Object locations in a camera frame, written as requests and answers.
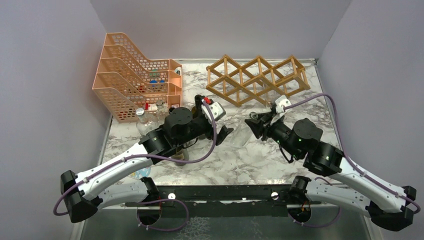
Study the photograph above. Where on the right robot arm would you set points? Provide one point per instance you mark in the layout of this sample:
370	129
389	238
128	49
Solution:
385	205

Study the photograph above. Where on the round clear glass bottle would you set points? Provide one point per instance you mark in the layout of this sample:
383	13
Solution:
161	110

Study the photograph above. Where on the green wine bottle front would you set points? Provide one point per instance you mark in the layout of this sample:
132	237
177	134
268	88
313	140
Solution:
182	155

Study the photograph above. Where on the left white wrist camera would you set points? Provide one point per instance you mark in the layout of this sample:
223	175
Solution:
213	110

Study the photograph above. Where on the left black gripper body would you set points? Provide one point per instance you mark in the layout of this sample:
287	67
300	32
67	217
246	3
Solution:
207	130

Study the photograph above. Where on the orange plastic file organizer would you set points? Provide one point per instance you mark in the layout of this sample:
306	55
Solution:
126	80

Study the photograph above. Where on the clear square glass bottle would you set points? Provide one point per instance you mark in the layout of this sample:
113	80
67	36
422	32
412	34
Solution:
243	133

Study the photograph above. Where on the small clear bottle silver cap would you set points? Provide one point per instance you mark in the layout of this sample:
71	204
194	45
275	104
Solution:
146	121

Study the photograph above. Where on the green wine bottle back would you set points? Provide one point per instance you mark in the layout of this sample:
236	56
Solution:
198	102

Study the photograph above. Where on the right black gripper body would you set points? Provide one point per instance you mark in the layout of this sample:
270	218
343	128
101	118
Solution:
276	131

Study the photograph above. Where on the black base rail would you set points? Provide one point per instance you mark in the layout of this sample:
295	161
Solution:
215	201

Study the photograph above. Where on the plastic water bottle blue label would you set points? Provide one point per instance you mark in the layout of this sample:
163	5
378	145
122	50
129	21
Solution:
144	172

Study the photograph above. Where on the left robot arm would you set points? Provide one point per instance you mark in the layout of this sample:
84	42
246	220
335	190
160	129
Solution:
85	193

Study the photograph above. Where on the wooden wine rack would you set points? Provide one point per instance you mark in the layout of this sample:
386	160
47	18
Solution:
239	83

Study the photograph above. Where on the green wine bottle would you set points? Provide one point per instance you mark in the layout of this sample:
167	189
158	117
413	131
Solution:
198	102
182	155

